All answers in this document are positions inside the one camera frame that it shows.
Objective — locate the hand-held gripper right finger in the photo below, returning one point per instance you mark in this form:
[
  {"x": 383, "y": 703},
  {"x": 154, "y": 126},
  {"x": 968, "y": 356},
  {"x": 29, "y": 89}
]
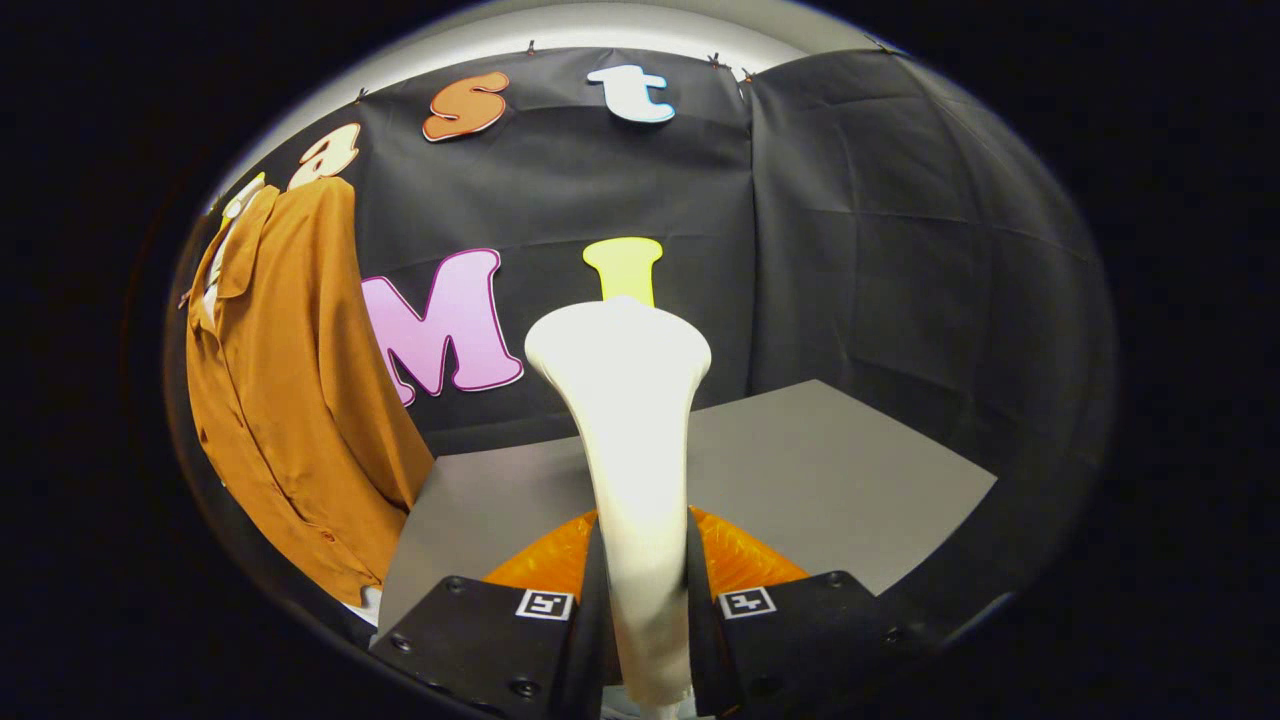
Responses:
[{"x": 800, "y": 640}]

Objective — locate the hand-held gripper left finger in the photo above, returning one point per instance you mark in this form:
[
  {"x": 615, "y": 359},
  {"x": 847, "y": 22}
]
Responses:
[{"x": 490, "y": 640}]

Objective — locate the white garment steamer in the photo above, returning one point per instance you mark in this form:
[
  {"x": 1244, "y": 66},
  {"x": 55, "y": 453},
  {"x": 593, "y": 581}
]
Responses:
[{"x": 630, "y": 420}]

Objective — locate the brown button-up shirt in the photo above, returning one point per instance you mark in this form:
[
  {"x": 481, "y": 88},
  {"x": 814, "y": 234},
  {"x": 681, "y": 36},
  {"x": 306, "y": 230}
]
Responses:
[{"x": 290, "y": 400}]

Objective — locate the black backdrop cloth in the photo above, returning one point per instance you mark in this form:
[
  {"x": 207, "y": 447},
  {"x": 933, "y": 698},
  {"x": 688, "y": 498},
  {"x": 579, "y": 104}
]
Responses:
[{"x": 880, "y": 250}]

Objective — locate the white hanger board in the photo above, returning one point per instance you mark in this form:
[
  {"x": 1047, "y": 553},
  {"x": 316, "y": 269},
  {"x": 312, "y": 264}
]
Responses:
[{"x": 243, "y": 198}]

